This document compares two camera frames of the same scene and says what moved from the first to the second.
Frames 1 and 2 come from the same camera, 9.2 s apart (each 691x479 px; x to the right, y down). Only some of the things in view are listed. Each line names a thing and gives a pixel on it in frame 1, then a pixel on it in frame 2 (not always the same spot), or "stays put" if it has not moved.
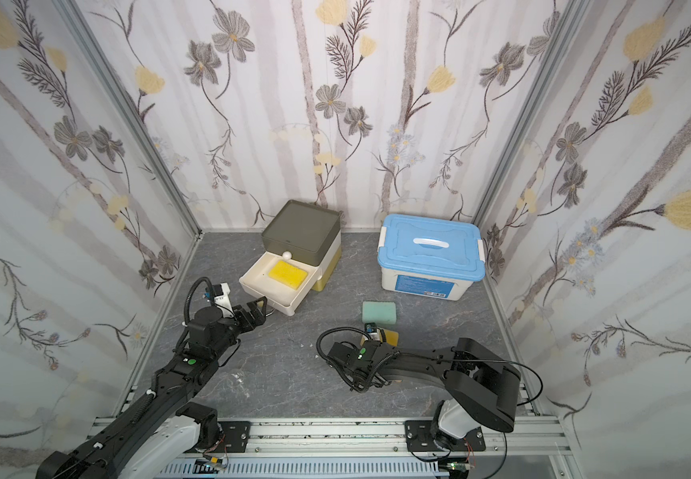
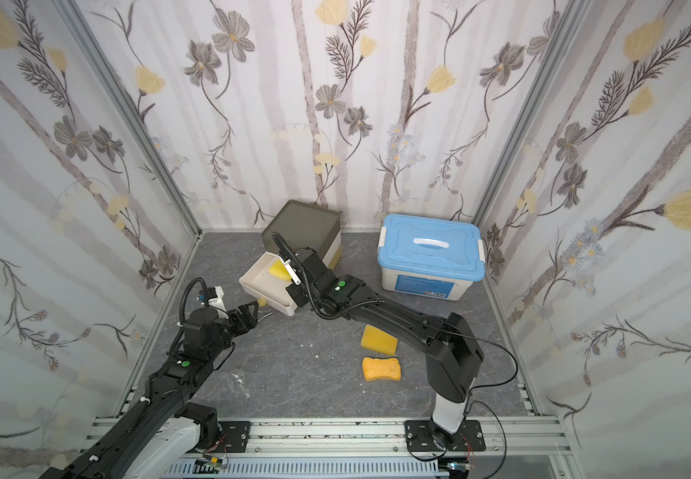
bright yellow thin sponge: x=287 y=273 stays put
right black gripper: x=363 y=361 to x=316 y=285
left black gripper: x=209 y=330 stays put
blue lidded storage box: x=429 y=257 stays put
